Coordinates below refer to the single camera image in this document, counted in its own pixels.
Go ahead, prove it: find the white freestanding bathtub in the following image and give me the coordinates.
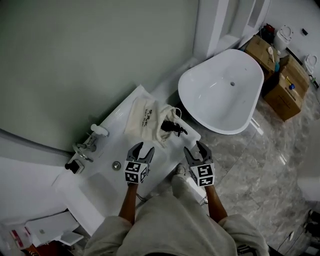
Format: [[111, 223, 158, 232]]
[[177, 48, 265, 135]]

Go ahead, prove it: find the person's beige clothing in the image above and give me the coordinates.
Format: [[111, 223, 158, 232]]
[[83, 174, 270, 256]]

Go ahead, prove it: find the person's right forearm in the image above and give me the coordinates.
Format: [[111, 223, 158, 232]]
[[205, 184, 228, 225]]

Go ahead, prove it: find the red and black bag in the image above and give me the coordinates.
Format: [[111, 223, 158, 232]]
[[262, 23, 276, 38]]

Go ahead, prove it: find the cream drawstring bag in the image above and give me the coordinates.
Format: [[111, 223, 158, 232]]
[[123, 96, 181, 149]]

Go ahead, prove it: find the white toilet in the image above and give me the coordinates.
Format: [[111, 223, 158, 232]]
[[305, 54, 319, 76], [273, 24, 294, 52]]

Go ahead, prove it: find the small black box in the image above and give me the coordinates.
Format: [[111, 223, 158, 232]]
[[64, 159, 85, 175]]

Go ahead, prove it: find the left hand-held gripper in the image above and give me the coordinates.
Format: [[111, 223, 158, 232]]
[[124, 141, 155, 185]]

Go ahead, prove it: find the white pump bottle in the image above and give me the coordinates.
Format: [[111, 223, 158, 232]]
[[90, 123, 110, 138]]

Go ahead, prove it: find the red and white package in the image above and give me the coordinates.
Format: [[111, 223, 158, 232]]
[[8, 226, 33, 251]]

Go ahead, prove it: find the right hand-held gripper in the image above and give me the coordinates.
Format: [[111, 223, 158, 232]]
[[183, 140, 216, 188]]

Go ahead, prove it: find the person's left forearm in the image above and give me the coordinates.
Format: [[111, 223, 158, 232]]
[[118, 183, 138, 226]]

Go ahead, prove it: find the arched wall mirror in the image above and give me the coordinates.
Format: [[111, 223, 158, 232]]
[[0, 0, 200, 154]]

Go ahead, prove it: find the white open box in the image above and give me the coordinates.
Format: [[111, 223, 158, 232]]
[[24, 211, 85, 248]]

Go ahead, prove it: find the small black object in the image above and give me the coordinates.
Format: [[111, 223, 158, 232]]
[[160, 120, 188, 137]]

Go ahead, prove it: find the flat cardboard box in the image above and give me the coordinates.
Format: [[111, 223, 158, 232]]
[[279, 54, 311, 98]]

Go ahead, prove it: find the large cardboard box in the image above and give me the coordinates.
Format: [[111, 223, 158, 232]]
[[263, 73, 305, 123]]

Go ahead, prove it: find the cardboard box with white brush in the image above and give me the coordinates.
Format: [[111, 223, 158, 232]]
[[244, 34, 280, 81]]

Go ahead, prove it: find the white rectangular bathtub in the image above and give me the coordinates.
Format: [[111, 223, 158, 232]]
[[297, 172, 320, 203]]

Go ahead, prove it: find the white vanity cabinet with sink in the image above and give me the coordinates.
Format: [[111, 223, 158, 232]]
[[53, 84, 202, 237]]

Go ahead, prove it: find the blue and yellow tool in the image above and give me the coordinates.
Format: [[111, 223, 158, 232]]
[[284, 76, 296, 91]]

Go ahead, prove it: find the chrome faucet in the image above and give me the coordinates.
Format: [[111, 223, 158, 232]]
[[72, 136, 98, 163]]

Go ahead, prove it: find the white bath brush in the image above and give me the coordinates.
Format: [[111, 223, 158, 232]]
[[266, 46, 276, 63]]

